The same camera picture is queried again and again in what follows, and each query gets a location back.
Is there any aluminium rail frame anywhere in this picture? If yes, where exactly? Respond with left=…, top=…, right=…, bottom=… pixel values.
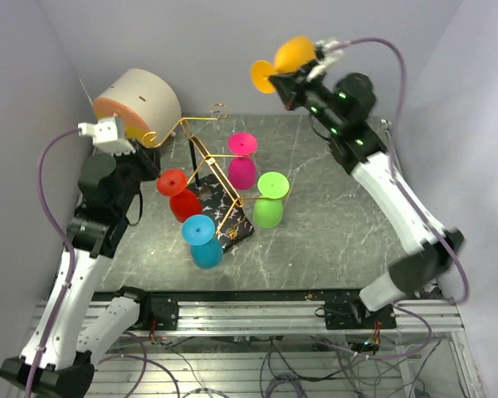
left=24, top=300, right=470, bottom=398

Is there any gold wire wine glass rack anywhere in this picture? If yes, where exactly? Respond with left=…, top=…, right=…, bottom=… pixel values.
left=140, top=102, right=255, bottom=252

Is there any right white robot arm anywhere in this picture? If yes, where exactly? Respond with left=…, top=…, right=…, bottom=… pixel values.
left=267, top=66, right=464, bottom=328

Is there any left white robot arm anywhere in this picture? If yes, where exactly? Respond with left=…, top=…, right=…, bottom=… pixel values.
left=0, top=138, right=160, bottom=397

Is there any orange plastic wine glass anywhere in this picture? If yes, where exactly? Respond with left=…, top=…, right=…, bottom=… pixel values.
left=250, top=36, right=316, bottom=94

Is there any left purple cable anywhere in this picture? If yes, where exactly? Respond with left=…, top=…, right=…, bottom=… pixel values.
left=22, top=127, right=82, bottom=398

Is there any magenta plastic wine glass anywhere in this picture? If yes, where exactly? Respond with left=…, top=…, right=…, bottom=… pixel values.
left=227, top=132, right=258, bottom=190

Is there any green plastic wine glass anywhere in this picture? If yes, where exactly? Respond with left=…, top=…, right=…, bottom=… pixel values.
left=252, top=172, right=290, bottom=229

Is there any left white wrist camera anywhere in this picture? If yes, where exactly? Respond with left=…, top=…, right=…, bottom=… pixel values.
left=77, top=116, right=136, bottom=156

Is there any red plastic wine glass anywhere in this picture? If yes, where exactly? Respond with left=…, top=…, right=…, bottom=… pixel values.
left=156, top=169, right=203, bottom=223

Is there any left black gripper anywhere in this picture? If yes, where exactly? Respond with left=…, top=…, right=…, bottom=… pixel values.
left=105, top=137, right=164, bottom=215

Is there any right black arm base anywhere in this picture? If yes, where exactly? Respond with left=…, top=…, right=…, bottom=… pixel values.
left=315, top=300, right=397, bottom=330

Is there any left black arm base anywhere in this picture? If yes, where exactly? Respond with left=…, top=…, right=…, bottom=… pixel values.
left=133, top=292, right=179, bottom=331

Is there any blue plastic wine glass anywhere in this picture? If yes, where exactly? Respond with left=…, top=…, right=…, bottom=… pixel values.
left=182, top=214, right=223, bottom=269

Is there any round beige drawer cabinet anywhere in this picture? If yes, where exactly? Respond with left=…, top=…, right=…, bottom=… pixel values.
left=93, top=68, right=182, bottom=143

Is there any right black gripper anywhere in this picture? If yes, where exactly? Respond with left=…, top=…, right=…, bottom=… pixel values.
left=269, top=60, right=345, bottom=136

